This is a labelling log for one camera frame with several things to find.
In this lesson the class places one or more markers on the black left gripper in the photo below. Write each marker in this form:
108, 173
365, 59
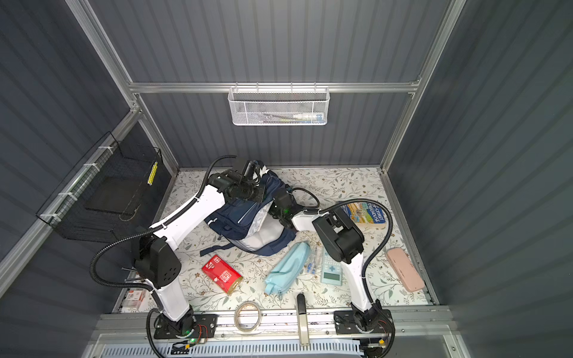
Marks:
253, 169

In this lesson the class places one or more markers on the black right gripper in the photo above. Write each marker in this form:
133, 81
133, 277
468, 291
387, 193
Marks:
277, 202

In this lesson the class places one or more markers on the navy blue backpack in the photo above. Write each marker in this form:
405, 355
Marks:
249, 225

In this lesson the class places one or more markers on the treehouse book dark blue cover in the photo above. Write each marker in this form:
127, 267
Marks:
365, 215

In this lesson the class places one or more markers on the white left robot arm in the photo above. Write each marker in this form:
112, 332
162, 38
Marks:
156, 262

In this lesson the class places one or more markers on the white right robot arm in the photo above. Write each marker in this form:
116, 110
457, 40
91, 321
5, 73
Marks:
343, 241

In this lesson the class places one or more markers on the light blue pencil case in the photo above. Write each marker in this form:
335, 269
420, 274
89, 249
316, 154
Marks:
282, 276

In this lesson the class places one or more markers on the blue pens in clear pack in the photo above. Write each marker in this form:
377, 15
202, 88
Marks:
313, 264

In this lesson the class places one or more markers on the pink glasses case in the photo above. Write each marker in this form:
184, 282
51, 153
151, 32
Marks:
405, 270

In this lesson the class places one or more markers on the floral table mat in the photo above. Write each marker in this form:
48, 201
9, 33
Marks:
330, 186

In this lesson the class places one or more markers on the light blue calculator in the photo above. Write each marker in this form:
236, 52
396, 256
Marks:
331, 271

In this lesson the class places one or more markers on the markers in white basket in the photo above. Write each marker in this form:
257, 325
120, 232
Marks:
304, 118

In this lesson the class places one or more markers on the yellow tag on black basket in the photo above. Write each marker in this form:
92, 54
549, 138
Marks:
152, 174

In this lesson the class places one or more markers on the red gold tin box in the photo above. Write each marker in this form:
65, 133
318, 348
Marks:
222, 274

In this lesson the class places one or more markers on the black beige box cutter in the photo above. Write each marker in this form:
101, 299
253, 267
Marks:
301, 313

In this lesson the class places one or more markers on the clear tape roll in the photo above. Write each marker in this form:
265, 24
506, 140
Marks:
248, 317

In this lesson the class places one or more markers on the white wire mesh basket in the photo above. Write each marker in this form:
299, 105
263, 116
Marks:
247, 101

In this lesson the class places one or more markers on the black wire mesh basket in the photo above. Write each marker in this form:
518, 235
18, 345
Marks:
109, 199

